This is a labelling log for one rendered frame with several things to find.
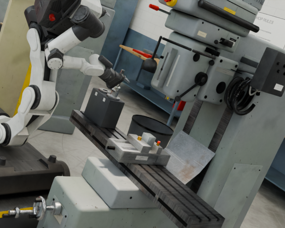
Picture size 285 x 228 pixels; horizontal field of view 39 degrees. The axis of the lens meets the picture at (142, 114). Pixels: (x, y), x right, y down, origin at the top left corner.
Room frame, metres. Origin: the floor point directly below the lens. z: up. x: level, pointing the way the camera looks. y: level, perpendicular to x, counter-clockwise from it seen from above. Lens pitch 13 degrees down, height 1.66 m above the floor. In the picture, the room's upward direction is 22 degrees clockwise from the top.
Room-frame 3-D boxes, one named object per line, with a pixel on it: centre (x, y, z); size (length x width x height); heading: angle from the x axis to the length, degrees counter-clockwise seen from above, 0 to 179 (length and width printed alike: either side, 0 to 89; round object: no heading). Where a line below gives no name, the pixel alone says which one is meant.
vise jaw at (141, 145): (2.13, -0.04, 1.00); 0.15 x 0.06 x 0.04; 41
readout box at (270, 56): (2.09, -0.55, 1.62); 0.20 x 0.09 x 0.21; 132
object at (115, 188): (2.14, -0.10, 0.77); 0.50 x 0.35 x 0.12; 132
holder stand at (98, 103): (2.55, 0.25, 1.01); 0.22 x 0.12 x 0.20; 44
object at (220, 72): (2.27, -0.25, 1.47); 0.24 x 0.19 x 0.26; 42
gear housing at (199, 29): (2.17, -0.13, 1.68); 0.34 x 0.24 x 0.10; 132
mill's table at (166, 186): (2.19, -0.05, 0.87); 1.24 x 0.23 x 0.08; 42
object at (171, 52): (2.07, -0.02, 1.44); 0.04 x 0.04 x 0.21; 42
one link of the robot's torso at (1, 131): (2.37, 0.74, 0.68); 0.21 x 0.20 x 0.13; 53
